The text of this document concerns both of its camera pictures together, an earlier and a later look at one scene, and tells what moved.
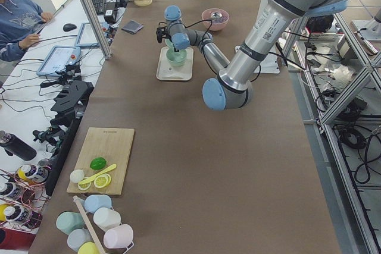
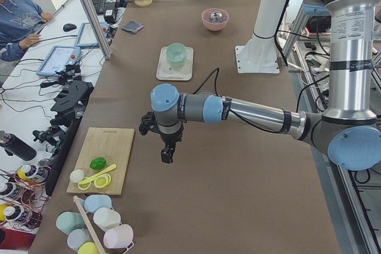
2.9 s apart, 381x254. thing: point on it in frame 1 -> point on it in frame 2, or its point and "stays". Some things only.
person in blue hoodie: [21, 16] stays
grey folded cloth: [132, 27] stays
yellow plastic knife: [108, 169] stays
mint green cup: [67, 221] stays
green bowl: [170, 45] -> [176, 52]
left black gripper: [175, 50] -> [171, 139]
